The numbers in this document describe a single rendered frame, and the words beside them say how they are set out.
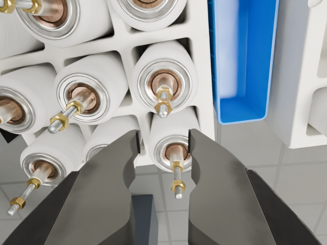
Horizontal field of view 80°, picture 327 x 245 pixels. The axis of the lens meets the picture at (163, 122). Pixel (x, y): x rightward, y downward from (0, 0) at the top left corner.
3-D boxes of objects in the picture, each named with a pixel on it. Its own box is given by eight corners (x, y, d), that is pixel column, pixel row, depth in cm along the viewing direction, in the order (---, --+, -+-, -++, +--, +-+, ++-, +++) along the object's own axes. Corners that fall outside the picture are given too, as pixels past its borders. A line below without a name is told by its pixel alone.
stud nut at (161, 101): (152, 100, 21) (152, 103, 20) (167, 95, 21) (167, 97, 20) (159, 115, 22) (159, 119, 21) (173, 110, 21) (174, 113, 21)
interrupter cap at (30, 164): (23, 146, 33) (21, 148, 32) (69, 158, 34) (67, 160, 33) (24, 178, 37) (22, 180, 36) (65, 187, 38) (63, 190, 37)
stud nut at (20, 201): (12, 195, 29) (9, 200, 28) (25, 198, 29) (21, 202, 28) (14, 204, 29) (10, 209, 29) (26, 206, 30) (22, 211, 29)
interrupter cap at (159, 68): (126, 78, 27) (125, 79, 27) (172, 45, 25) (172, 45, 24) (158, 118, 30) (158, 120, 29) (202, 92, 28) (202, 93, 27)
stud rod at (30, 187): (37, 172, 34) (5, 211, 27) (43, 173, 34) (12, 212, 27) (37, 176, 34) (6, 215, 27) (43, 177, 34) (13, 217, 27)
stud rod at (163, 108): (159, 87, 26) (156, 112, 19) (166, 84, 26) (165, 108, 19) (162, 94, 26) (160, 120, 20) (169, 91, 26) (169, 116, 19)
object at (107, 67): (124, 39, 41) (97, 54, 25) (142, 81, 46) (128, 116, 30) (84, 55, 43) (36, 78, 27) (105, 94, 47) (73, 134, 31)
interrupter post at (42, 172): (39, 161, 35) (27, 175, 32) (53, 165, 35) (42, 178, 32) (39, 171, 36) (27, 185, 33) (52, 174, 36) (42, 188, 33)
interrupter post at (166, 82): (152, 83, 27) (150, 91, 24) (166, 73, 27) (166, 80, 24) (162, 96, 28) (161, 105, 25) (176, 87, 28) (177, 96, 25)
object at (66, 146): (66, 99, 48) (16, 141, 32) (105, 111, 49) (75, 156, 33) (63, 131, 53) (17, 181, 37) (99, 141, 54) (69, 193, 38)
